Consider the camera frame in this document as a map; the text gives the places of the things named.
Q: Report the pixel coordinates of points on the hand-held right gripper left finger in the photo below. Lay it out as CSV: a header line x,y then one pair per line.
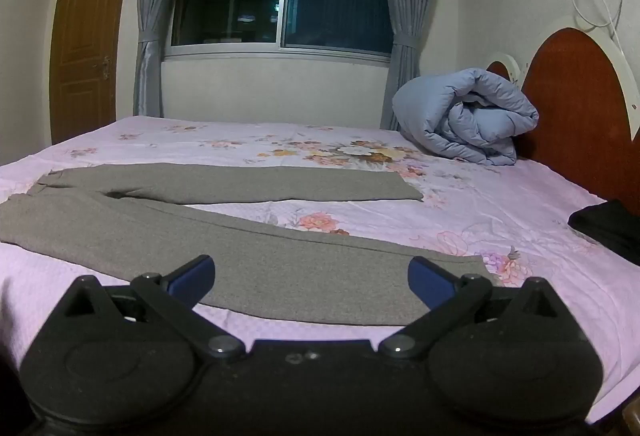
x,y
194,277

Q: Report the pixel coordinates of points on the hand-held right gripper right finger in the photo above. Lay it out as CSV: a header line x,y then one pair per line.
x,y
425,279

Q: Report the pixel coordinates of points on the grey pants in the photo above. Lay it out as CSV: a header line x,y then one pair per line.
x,y
300,276

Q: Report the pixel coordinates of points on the bed with pink floral sheet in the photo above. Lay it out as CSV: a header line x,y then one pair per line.
x,y
500,196

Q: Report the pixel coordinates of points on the rolled light blue duvet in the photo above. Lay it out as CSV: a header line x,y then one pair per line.
x,y
465,116

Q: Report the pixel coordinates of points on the dark folded cloth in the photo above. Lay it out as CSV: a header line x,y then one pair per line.
x,y
612,226

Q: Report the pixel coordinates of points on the red and white headboard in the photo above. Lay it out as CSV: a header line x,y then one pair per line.
x,y
575,106

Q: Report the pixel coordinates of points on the brown wooden door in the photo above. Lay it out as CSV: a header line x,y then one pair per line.
x,y
85,46

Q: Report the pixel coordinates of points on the grey curtain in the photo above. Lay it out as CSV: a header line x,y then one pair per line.
x,y
150,16
407,16

